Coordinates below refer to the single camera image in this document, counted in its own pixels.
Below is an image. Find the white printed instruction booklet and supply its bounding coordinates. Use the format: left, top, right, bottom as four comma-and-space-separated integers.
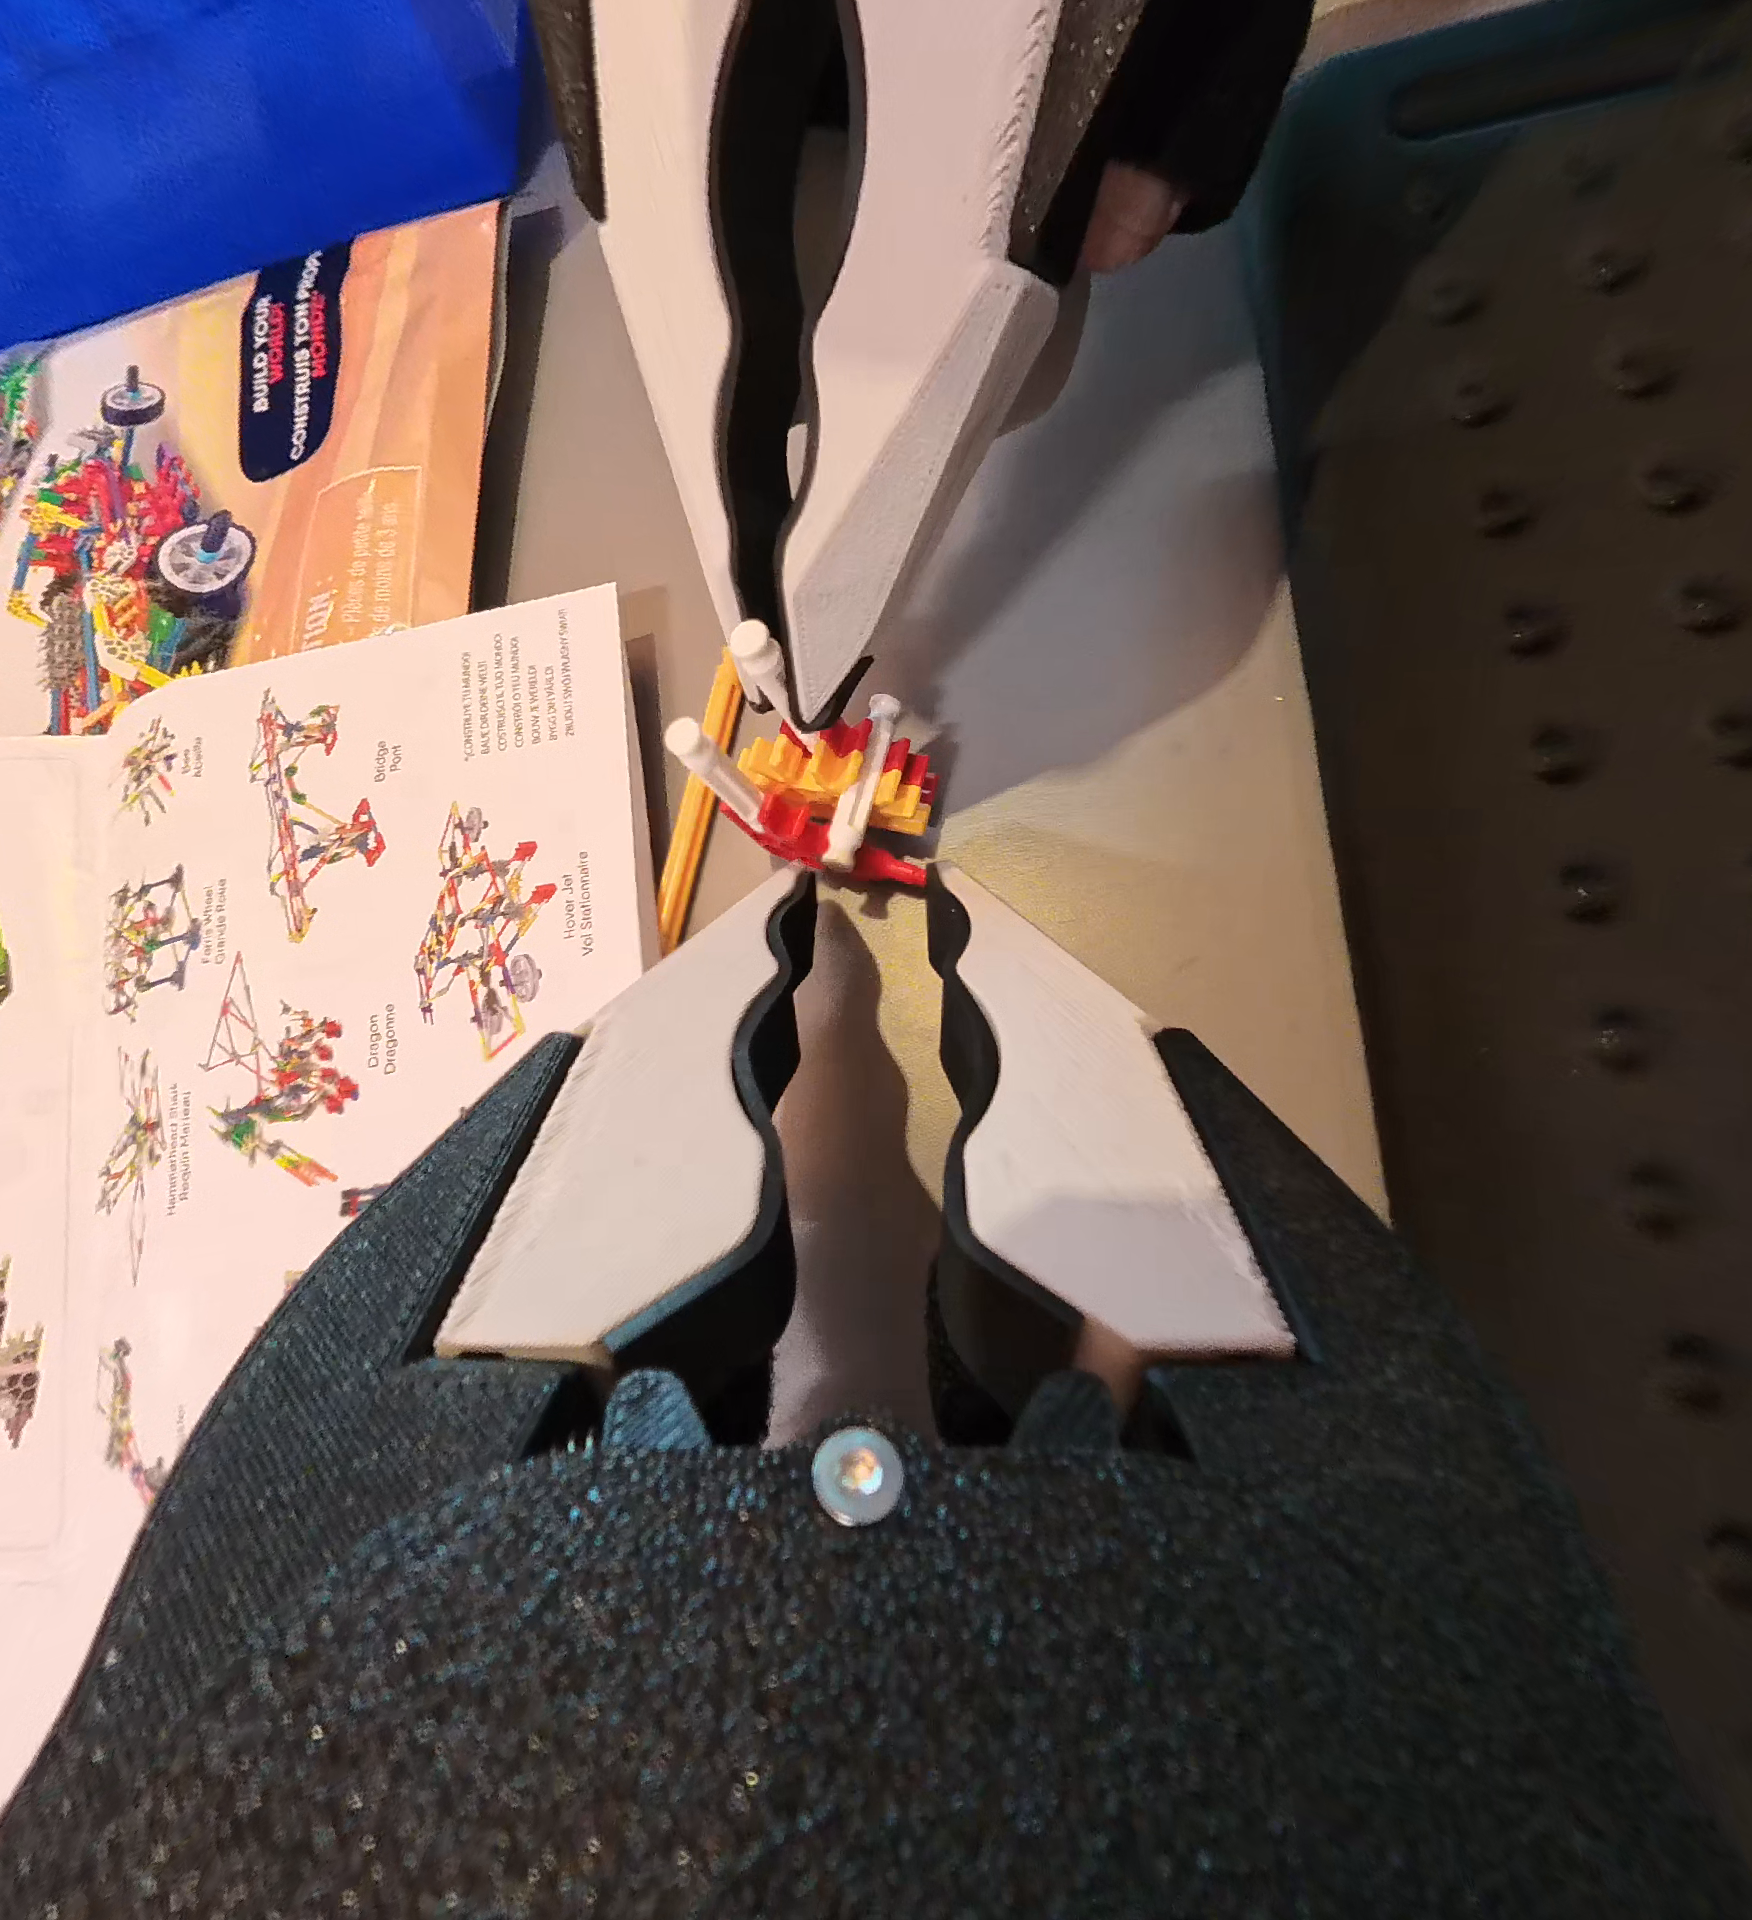
0, 583, 667, 1870

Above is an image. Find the black dotted mat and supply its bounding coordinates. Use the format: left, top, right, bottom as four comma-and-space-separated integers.
1247, 0, 1752, 1920

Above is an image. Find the blue plastic bin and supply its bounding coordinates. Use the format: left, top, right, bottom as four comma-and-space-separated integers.
0, 0, 551, 388

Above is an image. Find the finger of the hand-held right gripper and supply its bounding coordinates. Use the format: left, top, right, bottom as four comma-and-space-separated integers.
773, 0, 1068, 728
588, 0, 757, 639

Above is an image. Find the orange printed toy box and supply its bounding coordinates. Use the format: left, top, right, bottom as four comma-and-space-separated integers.
0, 196, 512, 746

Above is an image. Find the person's right hand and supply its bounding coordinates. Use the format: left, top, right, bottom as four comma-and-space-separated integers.
1083, 161, 1193, 276

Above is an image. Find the yellow toy rod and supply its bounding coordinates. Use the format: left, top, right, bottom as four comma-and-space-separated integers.
657, 651, 748, 950

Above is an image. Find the red yellow connector assembly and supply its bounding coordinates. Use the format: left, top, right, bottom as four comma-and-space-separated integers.
733, 721, 948, 825

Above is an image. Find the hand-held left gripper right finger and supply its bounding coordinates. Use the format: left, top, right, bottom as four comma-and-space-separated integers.
928, 862, 1297, 1359

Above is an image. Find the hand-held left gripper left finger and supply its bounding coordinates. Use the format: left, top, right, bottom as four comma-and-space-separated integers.
433, 868, 818, 1367

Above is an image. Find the white toy rod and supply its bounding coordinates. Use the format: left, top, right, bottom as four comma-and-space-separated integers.
822, 692, 911, 876
730, 621, 807, 724
659, 718, 759, 815

